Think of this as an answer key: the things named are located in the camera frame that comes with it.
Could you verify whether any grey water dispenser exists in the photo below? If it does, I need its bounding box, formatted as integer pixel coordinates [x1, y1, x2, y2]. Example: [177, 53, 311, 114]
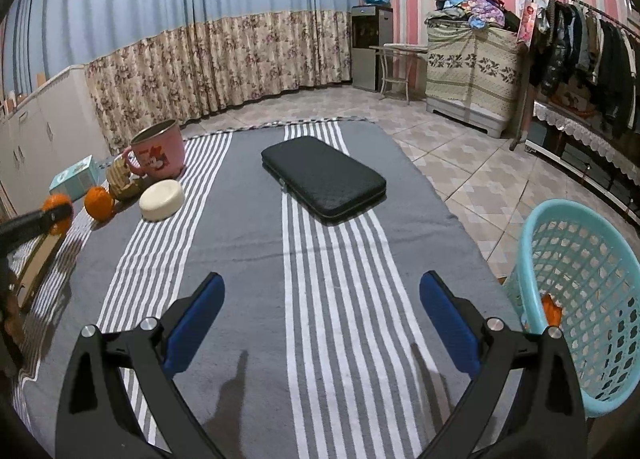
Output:
[350, 4, 394, 92]

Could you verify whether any metal clothes rack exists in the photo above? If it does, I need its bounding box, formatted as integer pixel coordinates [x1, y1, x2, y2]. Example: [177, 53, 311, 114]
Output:
[510, 0, 640, 220]

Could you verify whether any pink metal mug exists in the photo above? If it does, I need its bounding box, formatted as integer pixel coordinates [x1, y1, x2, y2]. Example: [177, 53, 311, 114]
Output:
[122, 120, 186, 178]

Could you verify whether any teal cardboard box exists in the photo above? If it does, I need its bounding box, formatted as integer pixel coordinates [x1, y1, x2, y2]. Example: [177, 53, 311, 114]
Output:
[49, 155, 99, 202]

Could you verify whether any pile of clothes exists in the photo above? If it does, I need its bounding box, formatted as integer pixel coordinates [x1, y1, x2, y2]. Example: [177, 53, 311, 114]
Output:
[432, 0, 521, 32]

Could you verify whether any teal plastic basket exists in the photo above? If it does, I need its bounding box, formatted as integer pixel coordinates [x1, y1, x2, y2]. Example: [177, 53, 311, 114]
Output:
[502, 199, 640, 419]

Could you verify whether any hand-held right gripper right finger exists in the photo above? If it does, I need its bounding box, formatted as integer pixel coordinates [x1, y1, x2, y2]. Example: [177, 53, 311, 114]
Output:
[419, 270, 587, 459]

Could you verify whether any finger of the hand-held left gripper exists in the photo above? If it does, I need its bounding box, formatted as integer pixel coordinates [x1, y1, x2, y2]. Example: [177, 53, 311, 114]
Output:
[0, 204, 71, 252]

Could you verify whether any cloth-covered cabinet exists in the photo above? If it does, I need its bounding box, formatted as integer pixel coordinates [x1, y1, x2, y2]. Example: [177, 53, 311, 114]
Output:
[425, 19, 526, 137]

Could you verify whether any lace-covered low shelf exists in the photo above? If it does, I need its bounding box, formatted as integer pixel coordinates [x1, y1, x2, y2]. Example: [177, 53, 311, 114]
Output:
[530, 100, 640, 220]

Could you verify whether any orange plastic wrapper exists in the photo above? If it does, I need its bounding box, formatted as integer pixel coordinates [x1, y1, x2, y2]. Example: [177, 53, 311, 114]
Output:
[540, 293, 563, 327]

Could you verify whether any white cabinet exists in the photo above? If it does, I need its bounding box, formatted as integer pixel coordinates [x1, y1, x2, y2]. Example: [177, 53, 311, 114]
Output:
[0, 66, 111, 212]

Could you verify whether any white round soap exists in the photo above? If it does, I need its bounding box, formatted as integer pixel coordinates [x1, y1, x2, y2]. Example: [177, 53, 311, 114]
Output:
[139, 179, 185, 222]

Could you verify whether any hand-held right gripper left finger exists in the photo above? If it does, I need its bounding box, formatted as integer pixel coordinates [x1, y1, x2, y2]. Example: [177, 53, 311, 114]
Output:
[56, 271, 226, 459]

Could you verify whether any black zip case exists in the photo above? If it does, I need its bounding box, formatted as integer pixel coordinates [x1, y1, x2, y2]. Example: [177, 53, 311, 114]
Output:
[261, 136, 387, 226]

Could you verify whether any blue floral curtain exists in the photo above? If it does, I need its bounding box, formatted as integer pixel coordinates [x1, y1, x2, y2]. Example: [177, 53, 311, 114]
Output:
[0, 0, 358, 142]

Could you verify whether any small metal table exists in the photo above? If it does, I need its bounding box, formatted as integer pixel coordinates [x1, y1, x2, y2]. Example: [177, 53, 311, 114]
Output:
[382, 44, 430, 104]

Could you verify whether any brown cardboard board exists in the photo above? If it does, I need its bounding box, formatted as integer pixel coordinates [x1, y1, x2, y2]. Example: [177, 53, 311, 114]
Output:
[15, 234, 66, 312]

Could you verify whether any row of hanging clothes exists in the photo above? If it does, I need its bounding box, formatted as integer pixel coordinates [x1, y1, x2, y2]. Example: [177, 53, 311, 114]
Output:
[517, 0, 640, 140]

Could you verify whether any grey striped blanket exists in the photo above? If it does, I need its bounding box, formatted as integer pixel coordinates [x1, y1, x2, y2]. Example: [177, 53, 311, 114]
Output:
[10, 119, 526, 459]

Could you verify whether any orange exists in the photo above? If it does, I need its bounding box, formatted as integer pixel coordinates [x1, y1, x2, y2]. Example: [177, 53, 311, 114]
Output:
[41, 193, 74, 237]
[83, 186, 115, 222]

